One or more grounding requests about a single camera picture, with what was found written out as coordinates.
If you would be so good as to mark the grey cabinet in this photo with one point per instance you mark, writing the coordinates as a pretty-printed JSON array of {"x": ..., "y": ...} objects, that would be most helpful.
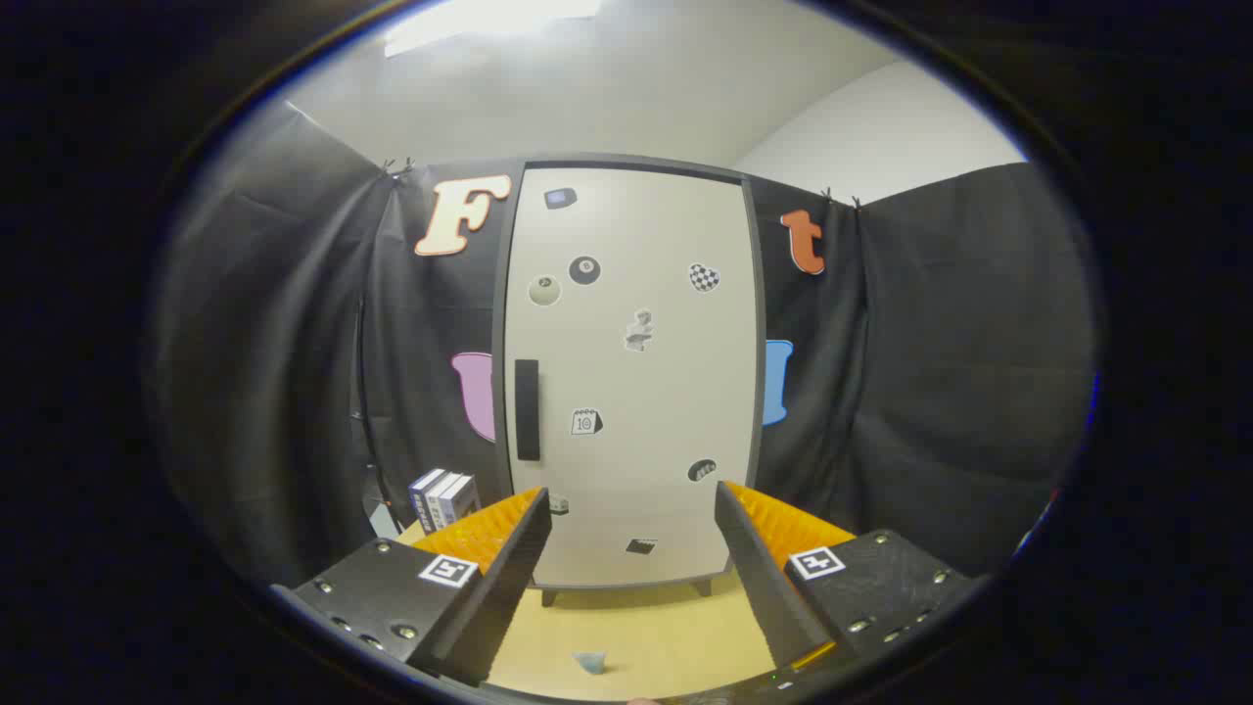
[{"x": 759, "y": 372}]

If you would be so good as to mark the thin black pole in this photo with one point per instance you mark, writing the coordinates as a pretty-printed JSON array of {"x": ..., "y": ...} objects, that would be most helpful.
[{"x": 359, "y": 392}]

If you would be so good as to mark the white spine book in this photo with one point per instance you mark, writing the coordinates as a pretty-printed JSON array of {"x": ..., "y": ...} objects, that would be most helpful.
[{"x": 440, "y": 501}]

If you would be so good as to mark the white blue squeeze tube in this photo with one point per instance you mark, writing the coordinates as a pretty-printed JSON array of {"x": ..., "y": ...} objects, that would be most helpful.
[{"x": 590, "y": 664}]

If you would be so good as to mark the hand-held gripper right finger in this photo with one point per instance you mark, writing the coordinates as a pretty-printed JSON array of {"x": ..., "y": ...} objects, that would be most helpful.
[{"x": 768, "y": 587}]

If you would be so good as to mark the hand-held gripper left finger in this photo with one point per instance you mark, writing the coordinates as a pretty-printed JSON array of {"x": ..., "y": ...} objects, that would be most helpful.
[{"x": 499, "y": 597}]

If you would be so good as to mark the dark blue spine book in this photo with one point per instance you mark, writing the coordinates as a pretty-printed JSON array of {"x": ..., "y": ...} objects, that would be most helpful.
[{"x": 421, "y": 504}]

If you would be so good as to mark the black backdrop cloth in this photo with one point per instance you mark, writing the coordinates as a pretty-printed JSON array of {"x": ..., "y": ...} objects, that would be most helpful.
[{"x": 930, "y": 372}]

